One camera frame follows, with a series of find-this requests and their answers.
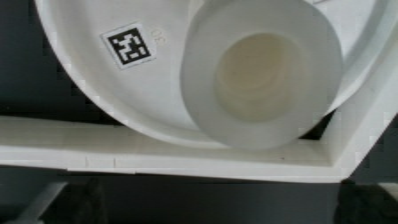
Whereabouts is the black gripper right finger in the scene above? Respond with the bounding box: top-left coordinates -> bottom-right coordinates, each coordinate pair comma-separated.
334,179 -> 398,224

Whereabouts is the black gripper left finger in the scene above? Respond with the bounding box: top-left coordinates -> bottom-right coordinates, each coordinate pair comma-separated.
16,177 -> 111,224

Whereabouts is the white round table top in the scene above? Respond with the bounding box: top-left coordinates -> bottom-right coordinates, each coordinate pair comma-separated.
34,0 -> 398,149

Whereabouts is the white cylindrical table leg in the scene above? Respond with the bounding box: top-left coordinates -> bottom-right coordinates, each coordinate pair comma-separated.
180,0 -> 343,150

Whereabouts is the white U-shaped fence frame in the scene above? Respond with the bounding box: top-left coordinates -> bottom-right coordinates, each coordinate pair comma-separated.
0,41 -> 398,183

